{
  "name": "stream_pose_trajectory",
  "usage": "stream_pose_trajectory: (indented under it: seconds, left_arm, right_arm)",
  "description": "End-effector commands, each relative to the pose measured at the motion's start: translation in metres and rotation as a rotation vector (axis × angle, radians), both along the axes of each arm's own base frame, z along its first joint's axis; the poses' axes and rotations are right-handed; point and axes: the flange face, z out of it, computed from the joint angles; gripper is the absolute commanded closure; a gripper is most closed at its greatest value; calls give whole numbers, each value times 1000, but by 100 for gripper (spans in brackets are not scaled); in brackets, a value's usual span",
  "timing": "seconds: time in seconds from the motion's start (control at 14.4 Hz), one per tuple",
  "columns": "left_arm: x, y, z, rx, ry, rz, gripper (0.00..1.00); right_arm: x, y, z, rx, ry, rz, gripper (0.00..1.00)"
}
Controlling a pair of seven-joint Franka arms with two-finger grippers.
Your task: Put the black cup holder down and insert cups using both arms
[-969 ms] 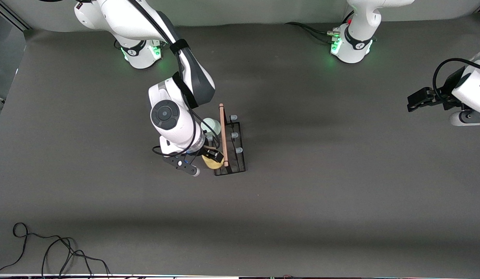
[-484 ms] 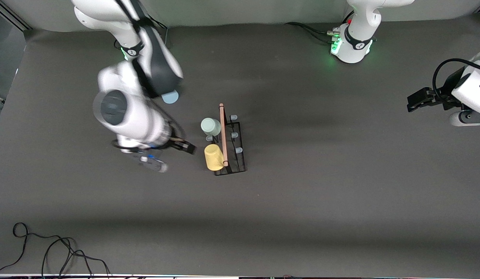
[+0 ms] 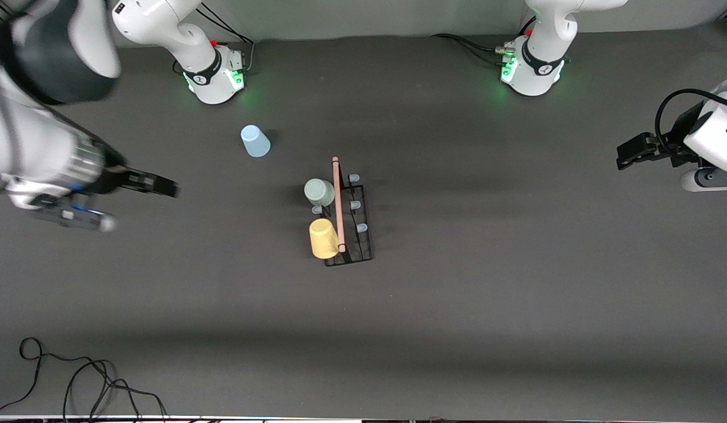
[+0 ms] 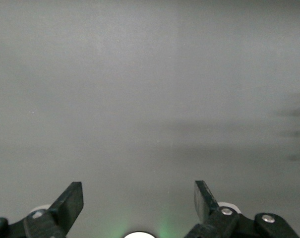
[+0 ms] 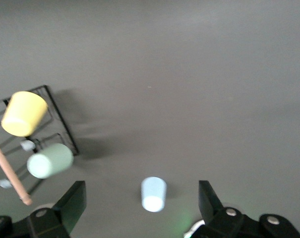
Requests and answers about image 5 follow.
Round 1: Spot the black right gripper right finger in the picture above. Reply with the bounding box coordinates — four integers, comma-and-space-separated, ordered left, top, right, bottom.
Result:
190, 180, 300, 238

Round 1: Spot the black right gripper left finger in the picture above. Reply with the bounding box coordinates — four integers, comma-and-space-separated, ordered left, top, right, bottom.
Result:
0, 180, 87, 238

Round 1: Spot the pale green plastic cup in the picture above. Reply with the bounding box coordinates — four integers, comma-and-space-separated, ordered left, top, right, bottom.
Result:
27, 143, 75, 179

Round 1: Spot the black wire cup holder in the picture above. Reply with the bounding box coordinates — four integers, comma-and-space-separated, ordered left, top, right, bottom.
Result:
0, 85, 80, 206

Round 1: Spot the yellow plastic cup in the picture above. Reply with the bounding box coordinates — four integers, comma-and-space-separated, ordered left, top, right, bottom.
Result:
0, 91, 49, 137

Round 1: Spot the light blue plastic cup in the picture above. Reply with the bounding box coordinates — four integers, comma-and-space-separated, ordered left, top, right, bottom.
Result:
140, 176, 168, 213

